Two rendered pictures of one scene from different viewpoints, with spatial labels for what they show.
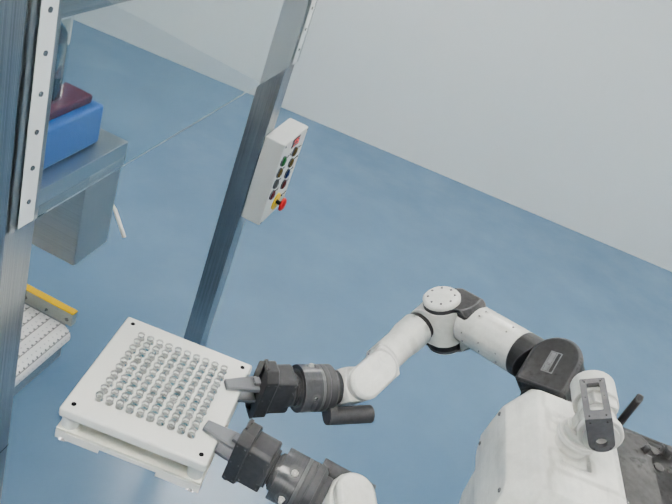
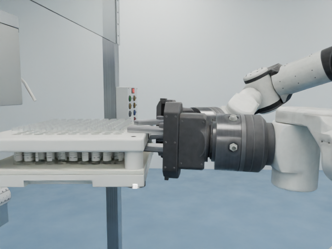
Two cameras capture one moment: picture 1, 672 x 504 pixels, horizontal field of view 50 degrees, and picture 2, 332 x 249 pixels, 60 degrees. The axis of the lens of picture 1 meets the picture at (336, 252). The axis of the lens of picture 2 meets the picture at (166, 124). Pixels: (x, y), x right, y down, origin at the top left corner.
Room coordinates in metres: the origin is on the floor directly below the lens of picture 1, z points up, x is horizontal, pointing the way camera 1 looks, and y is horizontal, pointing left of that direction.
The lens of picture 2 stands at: (0.33, 0.02, 1.13)
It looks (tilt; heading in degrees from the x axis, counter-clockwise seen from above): 6 degrees down; 1
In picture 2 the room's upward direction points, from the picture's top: straight up
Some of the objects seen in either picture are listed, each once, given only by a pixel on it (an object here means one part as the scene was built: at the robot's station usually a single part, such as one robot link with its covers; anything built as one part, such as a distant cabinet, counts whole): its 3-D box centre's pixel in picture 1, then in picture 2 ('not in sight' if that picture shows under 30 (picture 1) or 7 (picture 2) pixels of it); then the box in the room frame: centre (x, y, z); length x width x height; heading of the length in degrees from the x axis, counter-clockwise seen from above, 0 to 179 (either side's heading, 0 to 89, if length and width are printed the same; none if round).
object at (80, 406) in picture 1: (163, 388); (82, 133); (0.84, 0.18, 1.06); 0.25 x 0.24 x 0.02; 91
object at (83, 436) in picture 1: (158, 407); (83, 159); (0.84, 0.18, 1.01); 0.24 x 0.24 x 0.02; 1
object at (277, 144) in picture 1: (274, 171); (127, 113); (1.76, 0.24, 1.03); 0.17 x 0.06 x 0.26; 173
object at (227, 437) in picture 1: (222, 432); (147, 127); (0.79, 0.06, 1.07); 0.06 x 0.03 x 0.02; 83
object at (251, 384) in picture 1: (242, 382); (149, 120); (0.91, 0.06, 1.07); 0.06 x 0.03 x 0.02; 123
